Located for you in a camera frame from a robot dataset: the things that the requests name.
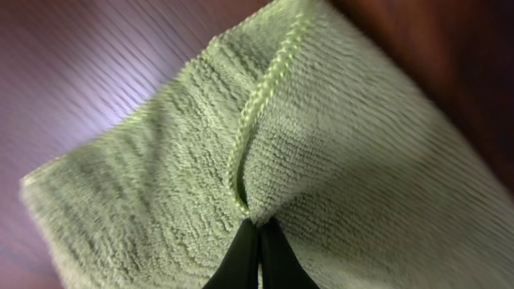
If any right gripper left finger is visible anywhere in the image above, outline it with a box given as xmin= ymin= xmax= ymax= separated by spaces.
xmin=203 ymin=219 xmax=259 ymax=289

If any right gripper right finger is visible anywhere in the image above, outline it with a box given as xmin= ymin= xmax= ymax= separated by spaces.
xmin=259 ymin=218 xmax=319 ymax=289

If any green microfiber cloth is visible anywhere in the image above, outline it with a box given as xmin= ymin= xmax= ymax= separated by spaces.
xmin=22 ymin=1 xmax=513 ymax=288

